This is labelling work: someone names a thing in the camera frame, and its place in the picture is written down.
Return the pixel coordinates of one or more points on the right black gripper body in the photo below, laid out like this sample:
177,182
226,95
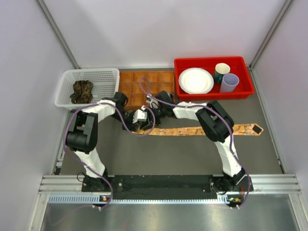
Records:
159,114

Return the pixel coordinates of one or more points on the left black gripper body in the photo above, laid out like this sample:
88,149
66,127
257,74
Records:
127,118

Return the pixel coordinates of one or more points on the orange patterned tie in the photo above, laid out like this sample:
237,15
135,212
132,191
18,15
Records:
251,129

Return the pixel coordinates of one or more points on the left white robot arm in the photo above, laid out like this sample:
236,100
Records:
82,136

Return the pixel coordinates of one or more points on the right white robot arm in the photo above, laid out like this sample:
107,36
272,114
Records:
218,127

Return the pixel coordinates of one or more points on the orange compartment tray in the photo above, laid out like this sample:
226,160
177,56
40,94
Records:
132,82

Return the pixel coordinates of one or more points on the white perforated plastic basket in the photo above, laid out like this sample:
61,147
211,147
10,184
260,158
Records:
105,83

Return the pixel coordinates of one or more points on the white paper plate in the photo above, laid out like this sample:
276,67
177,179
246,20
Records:
196,81

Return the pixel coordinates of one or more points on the dark camouflage tie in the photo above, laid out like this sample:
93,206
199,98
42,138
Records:
82,92

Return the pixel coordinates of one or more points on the green cup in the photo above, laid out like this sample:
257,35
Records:
220,70

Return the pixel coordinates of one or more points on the lavender plastic cup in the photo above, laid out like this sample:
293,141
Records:
229,83

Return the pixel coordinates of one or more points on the red plastic bin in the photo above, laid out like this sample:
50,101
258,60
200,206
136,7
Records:
238,67

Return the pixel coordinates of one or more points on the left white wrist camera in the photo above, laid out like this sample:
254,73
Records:
140,115

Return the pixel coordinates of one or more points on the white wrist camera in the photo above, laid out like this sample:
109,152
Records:
140,115
151,101

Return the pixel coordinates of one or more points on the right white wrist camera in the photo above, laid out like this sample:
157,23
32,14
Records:
151,101

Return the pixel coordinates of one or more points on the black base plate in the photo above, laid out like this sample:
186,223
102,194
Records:
171,186

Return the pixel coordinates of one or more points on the slotted cable duct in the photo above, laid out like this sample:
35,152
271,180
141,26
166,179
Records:
100,199

